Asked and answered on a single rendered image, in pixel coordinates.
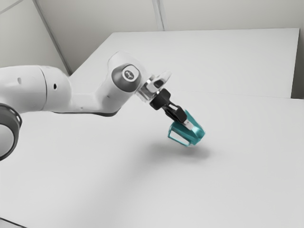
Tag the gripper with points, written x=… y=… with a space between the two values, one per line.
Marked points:
x=161 y=98

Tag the teal faceted mug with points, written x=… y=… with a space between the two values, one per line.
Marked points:
x=190 y=135

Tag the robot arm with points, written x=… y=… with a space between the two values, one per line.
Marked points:
x=59 y=92

